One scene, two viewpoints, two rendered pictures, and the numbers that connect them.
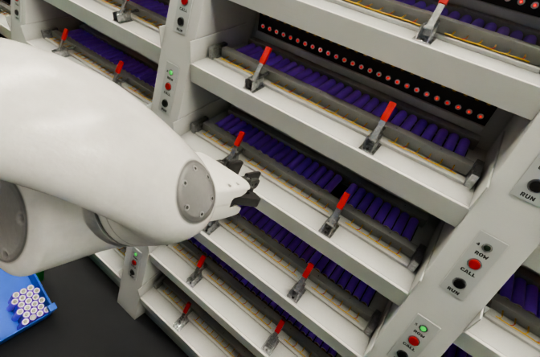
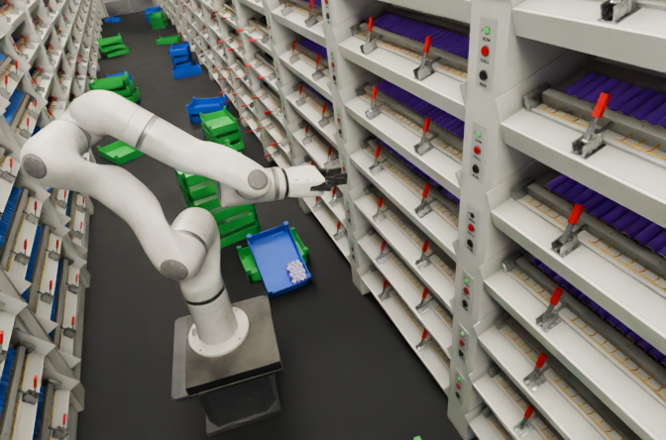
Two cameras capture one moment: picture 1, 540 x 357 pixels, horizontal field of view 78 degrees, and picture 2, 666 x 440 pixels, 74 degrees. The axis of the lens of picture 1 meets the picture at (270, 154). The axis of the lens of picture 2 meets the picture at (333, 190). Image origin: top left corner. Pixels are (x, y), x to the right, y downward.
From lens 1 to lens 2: 0.83 m
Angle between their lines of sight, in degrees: 40
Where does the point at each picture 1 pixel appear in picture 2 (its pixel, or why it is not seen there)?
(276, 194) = (398, 189)
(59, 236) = (227, 194)
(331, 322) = (441, 285)
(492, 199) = (465, 179)
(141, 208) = (237, 183)
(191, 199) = (254, 181)
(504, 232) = (476, 203)
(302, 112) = (394, 129)
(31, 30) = (286, 88)
